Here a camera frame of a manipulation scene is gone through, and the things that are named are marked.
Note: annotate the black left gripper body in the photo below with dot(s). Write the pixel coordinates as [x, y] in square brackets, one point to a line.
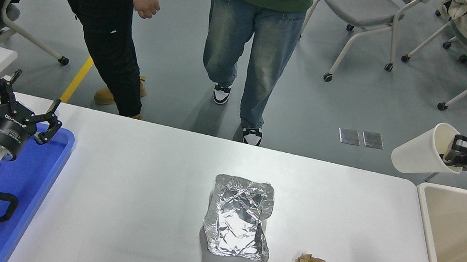
[5, 129]

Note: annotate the white paper cup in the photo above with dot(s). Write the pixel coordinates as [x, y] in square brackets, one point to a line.
[422, 150]

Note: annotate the silver foil tray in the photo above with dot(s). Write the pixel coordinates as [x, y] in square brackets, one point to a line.
[239, 221]

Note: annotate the person's hand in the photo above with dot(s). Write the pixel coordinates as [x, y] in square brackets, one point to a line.
[145, 1]

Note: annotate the silver floor outlet plate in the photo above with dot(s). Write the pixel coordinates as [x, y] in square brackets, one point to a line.
[373, 140]
[349, 136]

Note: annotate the grey seat wheeled chair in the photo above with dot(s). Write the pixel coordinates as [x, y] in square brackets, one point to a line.
[357, 1]

